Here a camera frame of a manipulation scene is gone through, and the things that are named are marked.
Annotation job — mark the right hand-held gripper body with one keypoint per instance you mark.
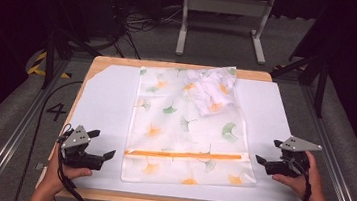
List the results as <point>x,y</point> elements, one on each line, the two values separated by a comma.
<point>288,167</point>

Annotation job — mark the black metal stand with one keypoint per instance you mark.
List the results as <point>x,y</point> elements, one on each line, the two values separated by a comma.
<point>321,88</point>
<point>49,57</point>

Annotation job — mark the white leaf-print cloth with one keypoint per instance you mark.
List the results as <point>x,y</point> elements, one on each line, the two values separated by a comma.
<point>208,94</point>

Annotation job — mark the white leaf-print mesh laundry bag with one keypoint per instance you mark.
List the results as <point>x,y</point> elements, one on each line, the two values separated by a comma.
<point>190,132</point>

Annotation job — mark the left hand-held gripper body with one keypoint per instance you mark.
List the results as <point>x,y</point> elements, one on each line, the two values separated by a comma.
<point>75,156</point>

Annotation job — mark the white metal stand frame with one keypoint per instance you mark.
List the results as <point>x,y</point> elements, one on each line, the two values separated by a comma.
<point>223,5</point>

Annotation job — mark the aluminium floor rail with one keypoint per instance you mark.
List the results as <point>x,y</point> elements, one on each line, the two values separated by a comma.
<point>11,143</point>
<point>337,164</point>

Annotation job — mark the person's right hand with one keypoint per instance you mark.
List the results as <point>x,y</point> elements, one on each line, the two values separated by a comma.
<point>305,185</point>

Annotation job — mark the person's left hand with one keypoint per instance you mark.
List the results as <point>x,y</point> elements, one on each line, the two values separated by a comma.
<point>54,178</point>

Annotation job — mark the yellow black hazard tape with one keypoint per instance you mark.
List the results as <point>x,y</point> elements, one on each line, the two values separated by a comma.
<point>38,64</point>

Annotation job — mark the white table mat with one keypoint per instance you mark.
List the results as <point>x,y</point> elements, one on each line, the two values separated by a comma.
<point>106,99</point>

